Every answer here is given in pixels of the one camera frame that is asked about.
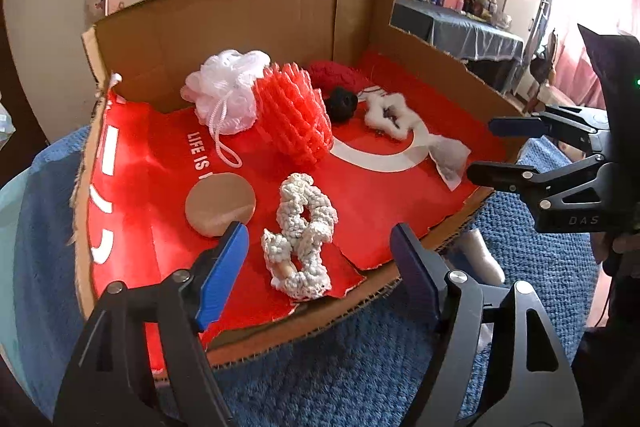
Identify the person's right hand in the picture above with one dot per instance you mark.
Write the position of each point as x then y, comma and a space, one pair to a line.
625, 249

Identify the white tea bag sachet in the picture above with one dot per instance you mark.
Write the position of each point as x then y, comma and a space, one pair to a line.
450, 157

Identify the table with dark cloth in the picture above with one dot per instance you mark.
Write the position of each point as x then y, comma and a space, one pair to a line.
450, 32

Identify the red knitted cloth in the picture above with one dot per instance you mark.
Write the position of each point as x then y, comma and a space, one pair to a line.
340, 74

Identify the blue knitted blanket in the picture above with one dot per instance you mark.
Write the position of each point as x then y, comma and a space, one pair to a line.
350, 357

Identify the white bath pouf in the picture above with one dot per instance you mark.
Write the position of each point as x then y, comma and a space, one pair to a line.
225, 82

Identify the beige round puff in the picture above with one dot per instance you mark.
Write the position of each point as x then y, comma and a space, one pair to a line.
220, 202

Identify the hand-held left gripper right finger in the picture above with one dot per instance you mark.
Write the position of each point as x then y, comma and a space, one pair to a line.
415, 272

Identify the cardboard box with red lining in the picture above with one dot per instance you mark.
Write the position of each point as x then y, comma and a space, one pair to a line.
225, 22

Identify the red mesh sponge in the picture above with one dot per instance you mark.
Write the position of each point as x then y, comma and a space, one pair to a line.
295, 112

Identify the pink curtain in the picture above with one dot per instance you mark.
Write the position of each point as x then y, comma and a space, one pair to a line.
585, 7

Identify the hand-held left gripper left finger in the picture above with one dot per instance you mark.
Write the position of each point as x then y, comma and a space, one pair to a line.
220, 277

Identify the cream crochet scrunchie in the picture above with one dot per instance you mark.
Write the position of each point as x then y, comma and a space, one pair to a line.
305, 217

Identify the white fluffy scrunchie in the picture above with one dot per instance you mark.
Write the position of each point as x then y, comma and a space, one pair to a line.
405, 124

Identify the person's right forearm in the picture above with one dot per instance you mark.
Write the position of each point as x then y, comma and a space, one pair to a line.
610, 357

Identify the black yarn ball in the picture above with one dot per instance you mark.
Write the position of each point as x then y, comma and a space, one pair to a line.
342, 104

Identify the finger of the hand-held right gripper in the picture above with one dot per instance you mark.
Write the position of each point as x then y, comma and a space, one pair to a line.
515, 125
495, 174

